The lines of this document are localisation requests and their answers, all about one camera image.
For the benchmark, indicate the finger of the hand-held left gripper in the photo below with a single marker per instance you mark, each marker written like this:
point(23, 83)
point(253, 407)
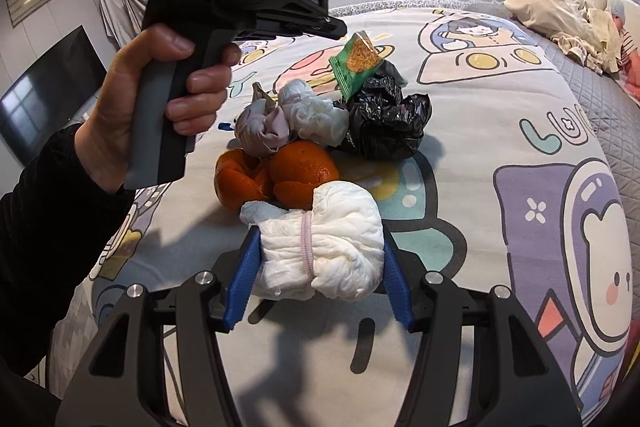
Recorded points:
point(325, 27)

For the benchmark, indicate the green snack packet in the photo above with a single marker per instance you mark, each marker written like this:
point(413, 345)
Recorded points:
point(357, 62)

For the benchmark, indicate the black plastic bag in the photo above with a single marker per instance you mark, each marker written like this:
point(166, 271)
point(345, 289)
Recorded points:
point(380, 132)
point(417, 107)

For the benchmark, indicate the grey quilted sofa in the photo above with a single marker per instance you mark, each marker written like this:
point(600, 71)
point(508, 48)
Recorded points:
point(590, 72)

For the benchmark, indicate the black television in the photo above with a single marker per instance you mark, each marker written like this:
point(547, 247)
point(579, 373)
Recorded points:
point(40, 102)

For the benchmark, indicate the cartoon printed blanket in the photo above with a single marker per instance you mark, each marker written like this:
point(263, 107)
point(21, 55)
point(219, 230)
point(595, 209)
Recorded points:
point(475, 82)

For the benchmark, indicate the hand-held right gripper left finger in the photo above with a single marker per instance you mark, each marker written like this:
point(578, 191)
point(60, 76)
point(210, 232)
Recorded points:
point(240, 282)

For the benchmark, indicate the large white diaper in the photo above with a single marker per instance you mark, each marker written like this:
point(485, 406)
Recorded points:
point(330, 247)

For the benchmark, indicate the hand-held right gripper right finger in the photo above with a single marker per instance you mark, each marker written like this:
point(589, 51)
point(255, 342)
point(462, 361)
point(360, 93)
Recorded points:
point(397, 287)

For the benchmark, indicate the pile of cream clothes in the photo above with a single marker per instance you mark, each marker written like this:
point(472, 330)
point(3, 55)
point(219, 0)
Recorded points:
point(540, 7)

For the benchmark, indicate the person's left hand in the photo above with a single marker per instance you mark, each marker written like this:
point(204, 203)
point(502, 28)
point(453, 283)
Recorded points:
point(135, 72)

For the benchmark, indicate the white hanging cloth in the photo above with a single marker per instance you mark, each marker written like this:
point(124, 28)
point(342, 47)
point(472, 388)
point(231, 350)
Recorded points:
point(112, 7)

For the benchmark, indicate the person's left forearm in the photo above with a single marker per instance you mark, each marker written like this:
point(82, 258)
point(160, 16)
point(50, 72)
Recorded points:
point(45, 232)

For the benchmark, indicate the grey cloth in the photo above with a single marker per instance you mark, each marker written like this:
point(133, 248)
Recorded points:
point(260, 132)

